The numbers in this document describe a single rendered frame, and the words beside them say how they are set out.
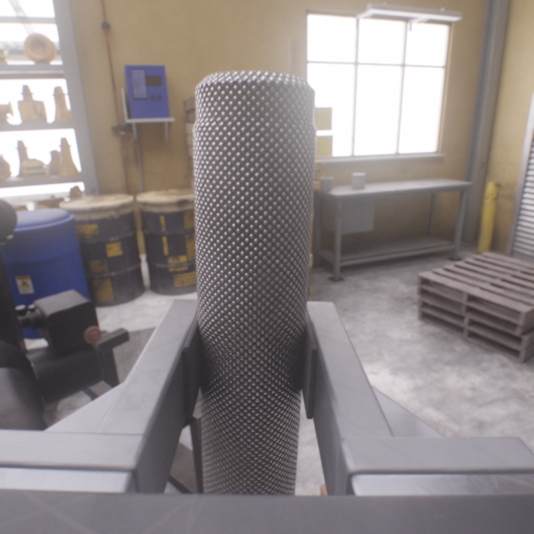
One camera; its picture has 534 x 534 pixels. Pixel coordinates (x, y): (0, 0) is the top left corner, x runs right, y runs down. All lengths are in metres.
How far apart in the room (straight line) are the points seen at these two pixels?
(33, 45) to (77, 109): 3.92
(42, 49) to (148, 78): 4.08
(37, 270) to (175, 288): 1.15
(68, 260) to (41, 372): 1.43
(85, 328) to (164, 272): 1.79
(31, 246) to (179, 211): 1.16
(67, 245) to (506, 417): 3.31
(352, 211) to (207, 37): 2.59
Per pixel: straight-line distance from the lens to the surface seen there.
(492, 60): 6.82
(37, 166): 8.36
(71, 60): 4.68
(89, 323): 1.90
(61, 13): 4.76
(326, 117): 5.53
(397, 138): 6.04
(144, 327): 3.18
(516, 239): 6.60
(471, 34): 6.83
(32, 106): 8.29
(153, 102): 4.55
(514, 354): 3.92
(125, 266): 3.57
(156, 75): 4.57
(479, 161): 6.80
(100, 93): 4.81
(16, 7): 11.39
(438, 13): 5.61
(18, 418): 1.47
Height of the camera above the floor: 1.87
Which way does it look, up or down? 20 degrees down
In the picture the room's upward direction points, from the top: 2 degrees counter-clockwise
